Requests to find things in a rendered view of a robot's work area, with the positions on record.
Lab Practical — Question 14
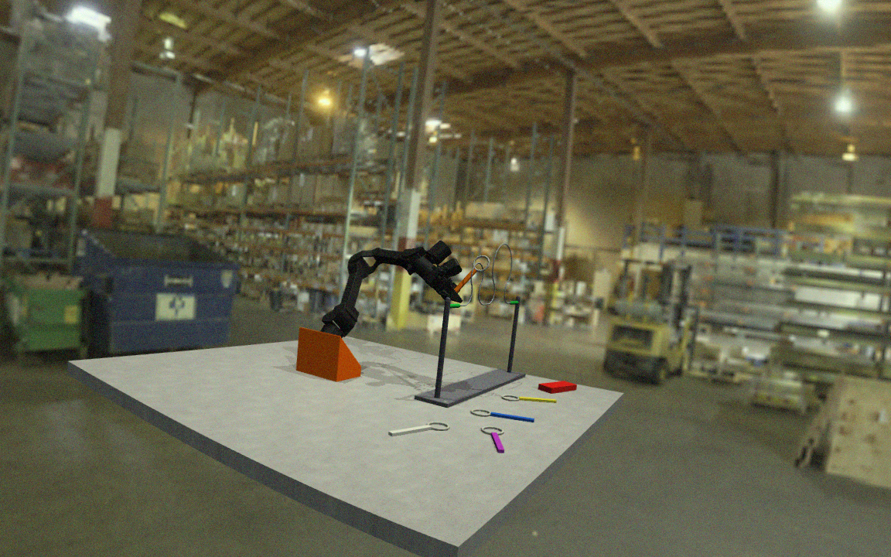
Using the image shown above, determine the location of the orange long bar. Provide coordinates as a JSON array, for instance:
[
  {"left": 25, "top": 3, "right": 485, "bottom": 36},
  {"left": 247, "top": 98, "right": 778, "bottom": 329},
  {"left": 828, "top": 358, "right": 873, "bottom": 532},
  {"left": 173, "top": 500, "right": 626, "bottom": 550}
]
[{"left": 454, "top": 255, "right": 490, "bottom": 292}]

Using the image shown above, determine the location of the grey loop with purple handle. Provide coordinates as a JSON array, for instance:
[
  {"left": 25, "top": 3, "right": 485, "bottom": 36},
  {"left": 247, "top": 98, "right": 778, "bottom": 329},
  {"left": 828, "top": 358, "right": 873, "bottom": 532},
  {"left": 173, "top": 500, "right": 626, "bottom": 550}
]
[{"left": 481, "top": 426, "right": 504, "bottom": 453}]

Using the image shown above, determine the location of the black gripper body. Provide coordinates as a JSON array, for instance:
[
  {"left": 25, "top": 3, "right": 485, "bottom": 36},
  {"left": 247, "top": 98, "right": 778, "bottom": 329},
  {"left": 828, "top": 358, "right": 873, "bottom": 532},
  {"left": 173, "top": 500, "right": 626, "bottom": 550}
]
[{"left": 422, "top": 265, "right": 448, "bottom": 291}]

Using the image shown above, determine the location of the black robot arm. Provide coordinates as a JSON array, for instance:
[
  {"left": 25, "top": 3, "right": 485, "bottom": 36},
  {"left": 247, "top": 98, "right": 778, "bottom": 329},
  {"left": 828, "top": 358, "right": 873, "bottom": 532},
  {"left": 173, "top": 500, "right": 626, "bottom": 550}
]
[{"left": 320, "top": 241, "right": 462, "bottom": 338}]

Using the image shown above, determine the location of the grey loop with blue handle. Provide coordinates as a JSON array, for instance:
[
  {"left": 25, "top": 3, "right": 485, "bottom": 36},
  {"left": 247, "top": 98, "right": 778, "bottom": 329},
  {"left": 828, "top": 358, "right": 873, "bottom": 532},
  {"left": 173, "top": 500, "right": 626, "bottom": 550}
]
[{"left": 470, "top": 409, "right": 534, "bottom": 422}]

